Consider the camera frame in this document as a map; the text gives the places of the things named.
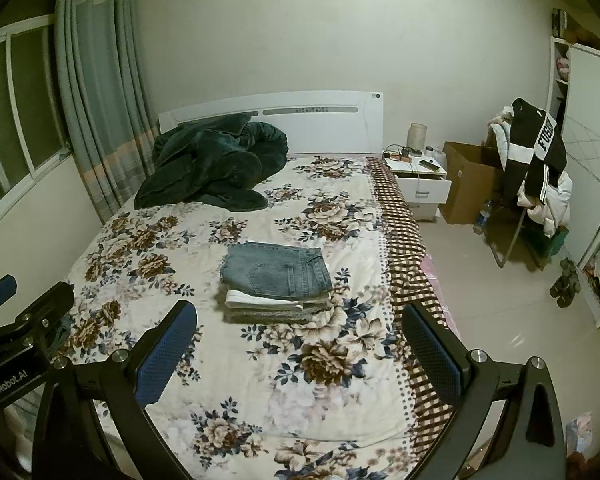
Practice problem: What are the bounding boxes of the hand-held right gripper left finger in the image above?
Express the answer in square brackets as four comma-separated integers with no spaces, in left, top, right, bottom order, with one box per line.
[30,300,198,480]

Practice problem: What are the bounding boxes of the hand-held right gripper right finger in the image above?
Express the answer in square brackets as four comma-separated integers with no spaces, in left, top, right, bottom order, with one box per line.
[401,301,567,480]

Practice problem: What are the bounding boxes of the blue jeans pants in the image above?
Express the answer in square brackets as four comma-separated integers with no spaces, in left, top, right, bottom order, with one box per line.
[219,241,335,297]

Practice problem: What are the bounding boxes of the folded white pants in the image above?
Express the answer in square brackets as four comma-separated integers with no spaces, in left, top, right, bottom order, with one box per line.
[224,287,331,312]

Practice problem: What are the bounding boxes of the folded grey pants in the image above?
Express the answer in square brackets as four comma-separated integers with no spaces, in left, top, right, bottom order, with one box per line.
[223,304,334,325]

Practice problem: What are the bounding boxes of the pink bed sheet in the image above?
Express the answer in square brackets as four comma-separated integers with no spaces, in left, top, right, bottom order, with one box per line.
[419,251,462,333]

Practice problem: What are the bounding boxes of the floral blanket with checked border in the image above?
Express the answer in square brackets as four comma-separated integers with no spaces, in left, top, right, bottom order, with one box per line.
[62,155,457,480]

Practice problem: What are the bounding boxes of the metal folding chair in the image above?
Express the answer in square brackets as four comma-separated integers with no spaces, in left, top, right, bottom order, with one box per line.
[481,195,556,270]

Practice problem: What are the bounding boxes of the plastic water bottle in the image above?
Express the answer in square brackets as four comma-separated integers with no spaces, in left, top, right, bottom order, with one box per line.
[473,200,494,235]

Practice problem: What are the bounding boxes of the pair of dark shoes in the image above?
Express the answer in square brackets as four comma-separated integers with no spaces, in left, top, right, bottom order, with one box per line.
[549,257,583,309]

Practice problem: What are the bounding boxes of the crumpled plastic bag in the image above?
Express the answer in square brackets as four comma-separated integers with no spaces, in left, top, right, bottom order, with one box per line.
[564,411,594,450]

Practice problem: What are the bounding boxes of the white nightstand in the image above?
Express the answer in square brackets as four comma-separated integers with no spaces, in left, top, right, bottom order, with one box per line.
[382,152,453,224]

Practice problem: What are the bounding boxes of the green plastic bin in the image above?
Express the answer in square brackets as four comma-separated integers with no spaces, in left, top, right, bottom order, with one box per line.
[529,224,570,262]

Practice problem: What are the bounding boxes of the brown cardboard box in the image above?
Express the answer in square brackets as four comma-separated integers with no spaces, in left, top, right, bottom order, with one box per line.
[439,141,507,225]

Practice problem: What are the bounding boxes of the white-framed window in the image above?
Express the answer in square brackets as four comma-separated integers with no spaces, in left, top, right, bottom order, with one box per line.
[0,15,74,233]

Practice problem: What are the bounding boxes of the chair with clothes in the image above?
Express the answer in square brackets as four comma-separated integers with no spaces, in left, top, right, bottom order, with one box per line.
[485,105,574,239]

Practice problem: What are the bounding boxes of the dark green quilt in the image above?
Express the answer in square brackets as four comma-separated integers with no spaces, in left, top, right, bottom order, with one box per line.
[134,114,289,212]

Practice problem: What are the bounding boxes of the beige cylindrical table lamp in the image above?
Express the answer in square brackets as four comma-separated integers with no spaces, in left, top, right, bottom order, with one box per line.
[408,122,427,157]

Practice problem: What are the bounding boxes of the grey-blue striped curtain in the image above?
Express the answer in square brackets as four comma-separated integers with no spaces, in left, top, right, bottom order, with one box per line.
[54,0,162,226]

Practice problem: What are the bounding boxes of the black jacket with white stripes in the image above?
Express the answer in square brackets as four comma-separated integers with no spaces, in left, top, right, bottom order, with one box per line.
[500,97,569,207]

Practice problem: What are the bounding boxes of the white bed headboard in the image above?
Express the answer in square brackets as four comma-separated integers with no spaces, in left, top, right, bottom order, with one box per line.
[158,91,385,157]

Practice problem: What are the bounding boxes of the white wardrobe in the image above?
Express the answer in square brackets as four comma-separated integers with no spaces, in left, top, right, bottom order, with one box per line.
[549,7,600,331]

